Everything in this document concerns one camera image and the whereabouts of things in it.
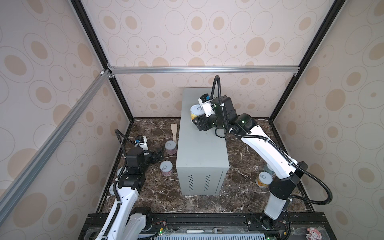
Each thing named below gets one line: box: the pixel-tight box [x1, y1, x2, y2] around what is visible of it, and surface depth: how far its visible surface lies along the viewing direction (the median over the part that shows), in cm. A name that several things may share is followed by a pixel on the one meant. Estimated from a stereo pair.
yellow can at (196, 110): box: [190, 104, 206, 123], surface depth 70 cm
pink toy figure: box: [306, 227, 323, 240], surface depth 70 cm
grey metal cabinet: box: [176, 87, 230, 196], surface depth 64 cm
